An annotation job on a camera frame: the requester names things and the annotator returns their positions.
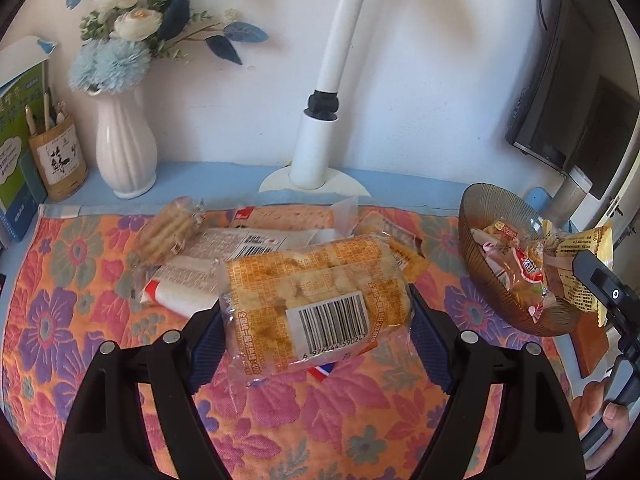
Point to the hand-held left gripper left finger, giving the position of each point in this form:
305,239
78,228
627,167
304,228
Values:
207,355

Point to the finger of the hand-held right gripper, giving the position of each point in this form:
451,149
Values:
600,282

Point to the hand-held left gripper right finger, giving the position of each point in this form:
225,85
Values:
430,340

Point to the yellow peanut packet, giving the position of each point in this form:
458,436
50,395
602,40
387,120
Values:
575,250

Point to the red label bread packet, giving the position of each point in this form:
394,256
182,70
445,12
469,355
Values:
500,237
532,272

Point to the brown ribbed glass bowl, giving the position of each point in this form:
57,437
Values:
490,300

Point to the large white cracker packet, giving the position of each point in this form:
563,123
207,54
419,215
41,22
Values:
210,265

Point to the orange snack packet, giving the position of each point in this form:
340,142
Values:
400,247

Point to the orange rice cracker pack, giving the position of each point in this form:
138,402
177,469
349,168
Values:
310,290

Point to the clear bag of round crackers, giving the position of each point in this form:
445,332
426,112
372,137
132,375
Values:
167,230

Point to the clear packet of brown pastry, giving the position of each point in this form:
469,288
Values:
295,220

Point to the person's right hand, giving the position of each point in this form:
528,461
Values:
616,419

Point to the brown leather notebook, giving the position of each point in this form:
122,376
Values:
590,345

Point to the grey thermos bottle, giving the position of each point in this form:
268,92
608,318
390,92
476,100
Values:
572,195

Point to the blue phone stand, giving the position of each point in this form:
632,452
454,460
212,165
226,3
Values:
542,205

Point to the floral woven tablecloth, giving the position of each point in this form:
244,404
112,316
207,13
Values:
75,310

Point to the black monitor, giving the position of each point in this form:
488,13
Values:
575,85

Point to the white ribbed vase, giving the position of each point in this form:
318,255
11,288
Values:
125,150

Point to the white pole with black clamp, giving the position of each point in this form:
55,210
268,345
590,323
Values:
320,125

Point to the wooden pen holder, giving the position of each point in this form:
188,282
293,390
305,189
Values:
59,160

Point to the green book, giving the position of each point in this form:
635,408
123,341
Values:
15,135

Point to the white pen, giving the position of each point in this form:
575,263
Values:
30,120
48,110

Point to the blue and white artificial flowers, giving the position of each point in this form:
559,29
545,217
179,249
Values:
130,25

